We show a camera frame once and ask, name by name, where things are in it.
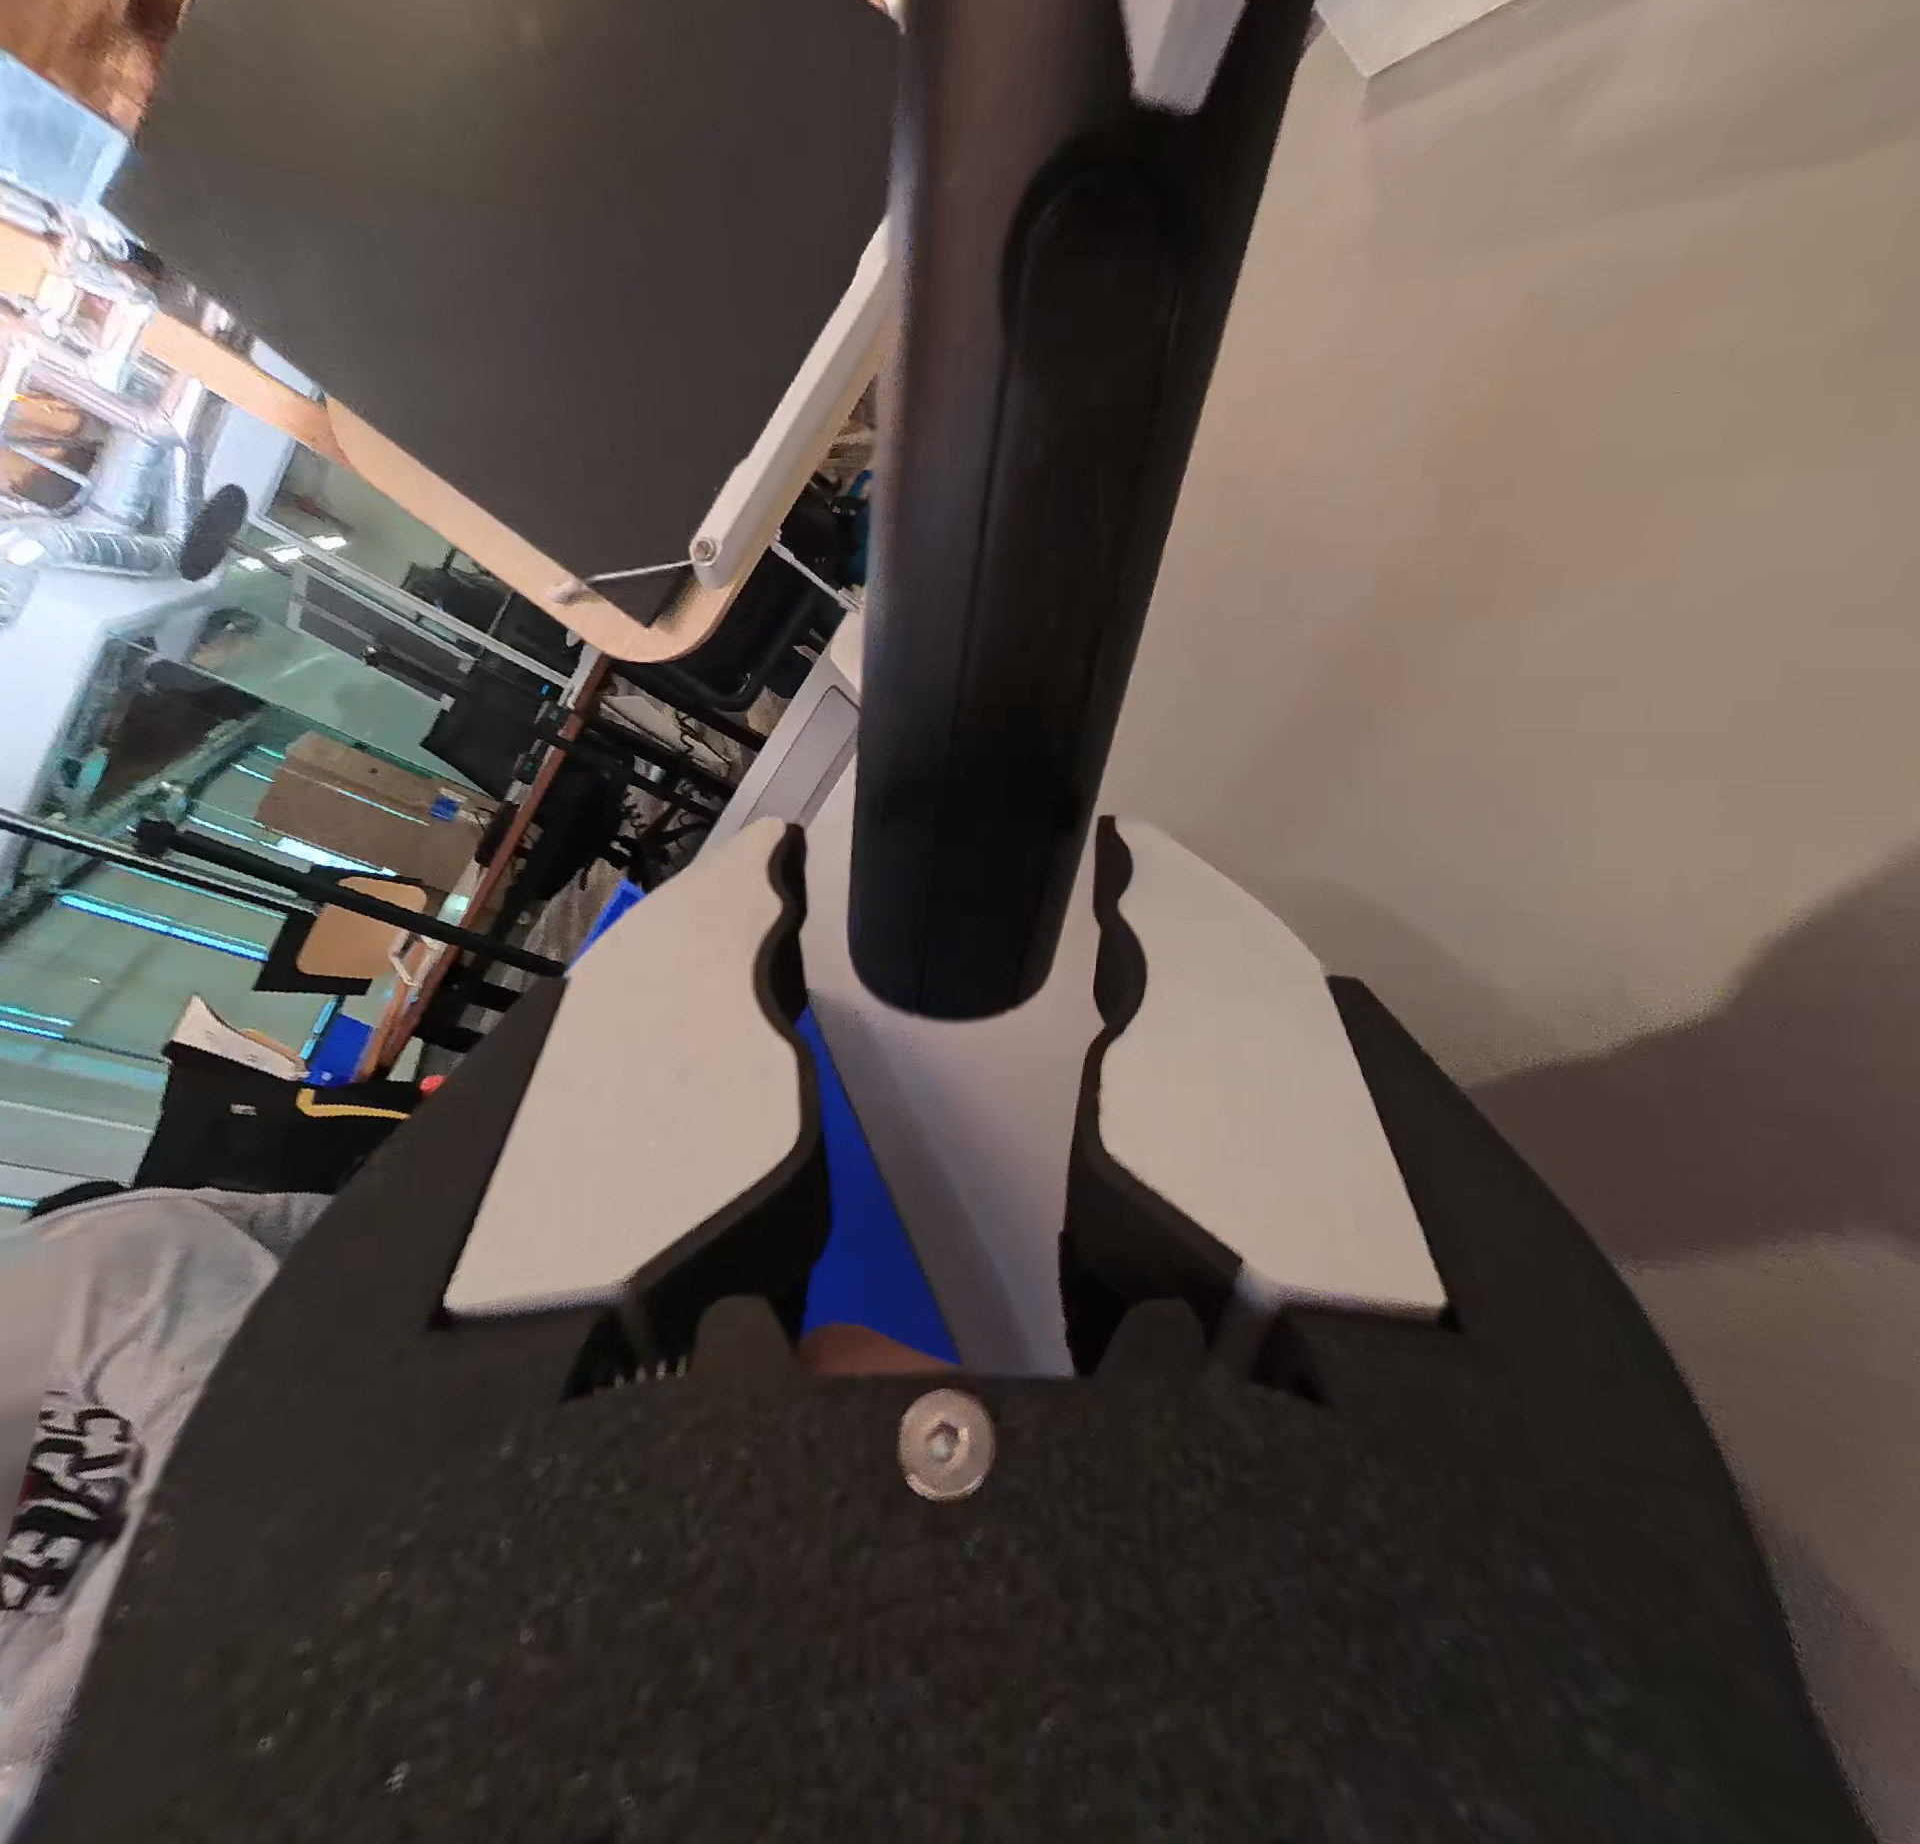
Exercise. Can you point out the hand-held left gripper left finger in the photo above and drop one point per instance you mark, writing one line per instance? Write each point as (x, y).
(632, 1125)

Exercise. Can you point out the grey desk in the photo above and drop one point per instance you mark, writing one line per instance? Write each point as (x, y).
(1500, 526)

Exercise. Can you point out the wood-framed black panel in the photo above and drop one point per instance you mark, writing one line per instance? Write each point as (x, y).
(525, 223)

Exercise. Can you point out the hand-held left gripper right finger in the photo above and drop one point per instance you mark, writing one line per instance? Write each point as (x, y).
(1247, 1109)

